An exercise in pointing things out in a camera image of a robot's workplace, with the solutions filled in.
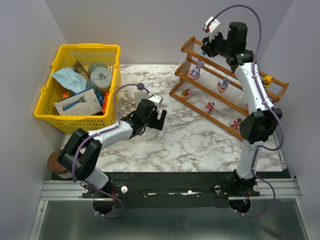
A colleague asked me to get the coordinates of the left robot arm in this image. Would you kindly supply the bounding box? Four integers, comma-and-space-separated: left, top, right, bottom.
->
57, 95, 167, 190

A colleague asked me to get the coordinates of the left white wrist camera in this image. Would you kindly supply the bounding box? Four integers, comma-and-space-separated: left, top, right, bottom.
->
148, 95, 163, 108

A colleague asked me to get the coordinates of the pink figure toy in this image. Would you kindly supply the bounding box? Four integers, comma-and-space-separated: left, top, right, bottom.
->
205, 102, 215, 114

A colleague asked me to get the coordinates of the yellow plastic basket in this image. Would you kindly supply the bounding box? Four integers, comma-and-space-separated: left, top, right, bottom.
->
33, 43, 121, 134

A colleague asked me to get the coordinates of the orange box in basket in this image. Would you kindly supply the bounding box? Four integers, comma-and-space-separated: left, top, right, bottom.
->
102, 92, 110, 114

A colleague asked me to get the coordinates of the yellow duck toy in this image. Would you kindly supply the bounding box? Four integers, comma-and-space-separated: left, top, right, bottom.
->
262, 75, 274, 88

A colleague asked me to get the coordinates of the grey roll in basket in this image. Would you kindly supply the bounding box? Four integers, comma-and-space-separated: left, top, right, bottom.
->
90, 67, 113, 94

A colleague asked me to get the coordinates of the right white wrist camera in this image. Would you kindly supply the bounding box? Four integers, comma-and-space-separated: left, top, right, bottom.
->
203, 16, 221, 42

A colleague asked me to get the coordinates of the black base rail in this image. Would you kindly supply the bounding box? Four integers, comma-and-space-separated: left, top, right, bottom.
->
51, 171, 298, 210

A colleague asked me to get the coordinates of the green round container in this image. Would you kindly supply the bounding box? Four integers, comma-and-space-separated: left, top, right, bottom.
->
87, 62, 107, 77

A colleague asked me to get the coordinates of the razor package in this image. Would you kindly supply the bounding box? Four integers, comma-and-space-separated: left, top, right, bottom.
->
54, 88, 102, 116

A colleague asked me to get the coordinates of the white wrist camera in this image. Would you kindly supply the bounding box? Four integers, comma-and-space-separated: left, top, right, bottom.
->
203, 16, 221, 42
148, 95, 163, 108

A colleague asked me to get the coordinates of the wooden tiered shelf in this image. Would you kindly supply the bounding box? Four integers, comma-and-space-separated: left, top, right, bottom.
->
168, 36, 290, 143

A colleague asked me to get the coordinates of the red white figure toy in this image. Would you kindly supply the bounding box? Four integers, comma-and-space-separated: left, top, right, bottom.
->
230, 118, 242, 132

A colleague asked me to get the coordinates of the blue pouch package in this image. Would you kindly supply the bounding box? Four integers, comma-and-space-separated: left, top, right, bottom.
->
51, 67, 91, 94

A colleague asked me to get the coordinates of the brown tape roll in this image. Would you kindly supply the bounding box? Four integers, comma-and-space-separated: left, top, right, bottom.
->
47, 149, 68, 175

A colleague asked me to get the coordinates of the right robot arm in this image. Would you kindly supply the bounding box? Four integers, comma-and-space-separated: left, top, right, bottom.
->
201, 18, 282, 193

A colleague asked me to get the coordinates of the purple bunny pink base toy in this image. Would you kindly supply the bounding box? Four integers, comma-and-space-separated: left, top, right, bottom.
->
188, 60, 204, 80

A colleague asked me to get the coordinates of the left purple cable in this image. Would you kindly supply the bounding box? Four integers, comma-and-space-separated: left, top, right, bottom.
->
71, 83, 152, 219

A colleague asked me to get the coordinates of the white bottle black cap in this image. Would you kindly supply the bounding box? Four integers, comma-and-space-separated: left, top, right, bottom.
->
134, 83, 149, 105

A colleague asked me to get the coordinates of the purple bunny orange cup toy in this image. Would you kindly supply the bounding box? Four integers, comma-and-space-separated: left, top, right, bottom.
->
217, 78, 231, 93

